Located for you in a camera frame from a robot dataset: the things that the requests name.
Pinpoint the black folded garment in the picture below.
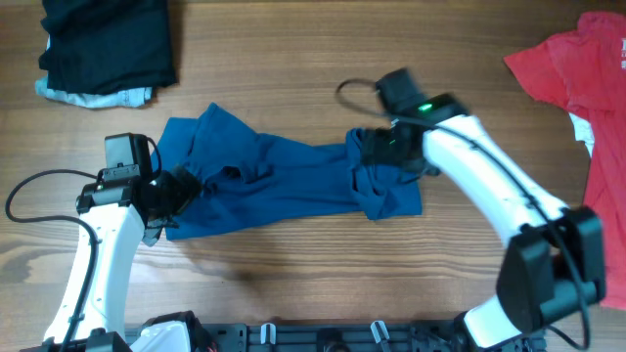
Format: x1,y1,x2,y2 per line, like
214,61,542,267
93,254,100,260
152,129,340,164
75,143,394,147
39,0,177,95

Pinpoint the right black cable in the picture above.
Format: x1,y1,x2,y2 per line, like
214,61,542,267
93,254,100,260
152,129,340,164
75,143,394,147
335,77,593,351

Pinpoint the red t-shirt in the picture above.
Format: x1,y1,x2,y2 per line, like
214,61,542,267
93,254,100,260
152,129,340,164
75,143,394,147
504,12,625,309

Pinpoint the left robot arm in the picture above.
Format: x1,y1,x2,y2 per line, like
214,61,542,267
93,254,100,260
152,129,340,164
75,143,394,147
38,133,201,351

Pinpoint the left black cable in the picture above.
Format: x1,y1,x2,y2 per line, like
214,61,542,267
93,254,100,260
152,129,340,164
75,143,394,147
4,169,102,352

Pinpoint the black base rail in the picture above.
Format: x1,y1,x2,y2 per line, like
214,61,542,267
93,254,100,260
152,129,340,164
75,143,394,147
124,320,547,352

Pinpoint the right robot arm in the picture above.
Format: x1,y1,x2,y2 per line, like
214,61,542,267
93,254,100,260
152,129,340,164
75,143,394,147
362,68,606,351

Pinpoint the black cable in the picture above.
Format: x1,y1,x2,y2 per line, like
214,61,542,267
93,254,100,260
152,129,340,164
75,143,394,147
335,77,593,351
4,169,102,352

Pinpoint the blue polo shirt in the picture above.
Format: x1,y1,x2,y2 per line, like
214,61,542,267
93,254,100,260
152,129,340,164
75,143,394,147
157,104,423,241

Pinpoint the light grey folded garment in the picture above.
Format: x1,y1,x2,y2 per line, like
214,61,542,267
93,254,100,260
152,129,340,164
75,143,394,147
34,36,155,110

